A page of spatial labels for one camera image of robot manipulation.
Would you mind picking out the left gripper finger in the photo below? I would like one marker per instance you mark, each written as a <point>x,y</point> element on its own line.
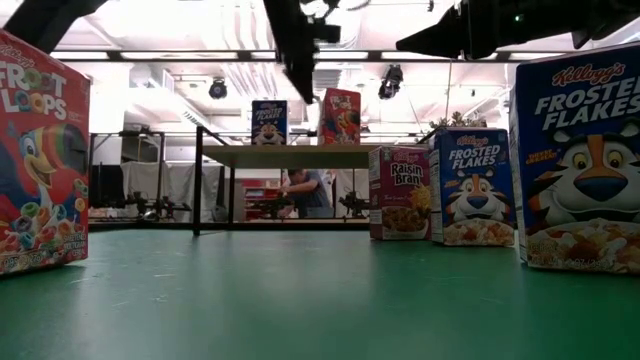
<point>307,65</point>
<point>289,55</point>

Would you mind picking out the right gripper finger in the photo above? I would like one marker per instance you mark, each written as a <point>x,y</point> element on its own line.
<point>470,35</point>

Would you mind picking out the Froot Loops cereal box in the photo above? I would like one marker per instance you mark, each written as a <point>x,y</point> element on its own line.
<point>340,120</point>
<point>40,175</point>

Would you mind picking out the Frosted Flakes cereal box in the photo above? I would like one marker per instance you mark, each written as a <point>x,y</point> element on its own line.
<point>475,190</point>
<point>269,125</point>
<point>580,175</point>

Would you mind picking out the Raisin Bran cereal box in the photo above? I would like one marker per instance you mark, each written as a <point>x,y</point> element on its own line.
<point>400,190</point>

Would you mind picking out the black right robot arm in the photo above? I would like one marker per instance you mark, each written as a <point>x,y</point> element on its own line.
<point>615,20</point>

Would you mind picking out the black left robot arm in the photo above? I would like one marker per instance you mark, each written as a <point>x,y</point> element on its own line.
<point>45,20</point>

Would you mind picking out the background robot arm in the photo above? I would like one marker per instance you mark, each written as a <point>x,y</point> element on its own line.
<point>270,206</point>
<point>354,202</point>

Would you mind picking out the wooden shelf black legs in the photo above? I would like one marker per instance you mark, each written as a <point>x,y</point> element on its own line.
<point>290,157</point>

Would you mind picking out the black ceiling spotlight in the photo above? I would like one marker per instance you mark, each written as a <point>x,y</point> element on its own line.
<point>391,82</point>
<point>218,90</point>

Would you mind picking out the green potted plant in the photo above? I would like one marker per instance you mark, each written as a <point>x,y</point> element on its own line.
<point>457,121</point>

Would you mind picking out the linear ceiling light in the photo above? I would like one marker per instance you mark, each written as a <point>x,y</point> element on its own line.
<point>175,55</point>

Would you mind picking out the person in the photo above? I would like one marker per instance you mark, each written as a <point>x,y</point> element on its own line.
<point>310,192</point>

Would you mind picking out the red tool cabinet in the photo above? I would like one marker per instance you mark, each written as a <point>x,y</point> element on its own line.
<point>260,190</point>

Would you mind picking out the white curtain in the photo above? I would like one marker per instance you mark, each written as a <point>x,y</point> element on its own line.
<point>175,180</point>

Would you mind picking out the workbench with robot arms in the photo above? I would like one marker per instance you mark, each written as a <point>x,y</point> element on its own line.
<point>150,207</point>

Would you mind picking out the black monitor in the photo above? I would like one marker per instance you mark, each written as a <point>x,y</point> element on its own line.
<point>107,185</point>

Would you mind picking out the green table mat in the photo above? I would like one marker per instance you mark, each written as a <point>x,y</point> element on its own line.
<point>300,300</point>

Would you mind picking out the black metal frame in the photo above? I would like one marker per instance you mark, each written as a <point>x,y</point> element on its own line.
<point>161,175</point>

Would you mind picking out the black table frame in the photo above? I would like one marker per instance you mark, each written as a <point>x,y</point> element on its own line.
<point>150,226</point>

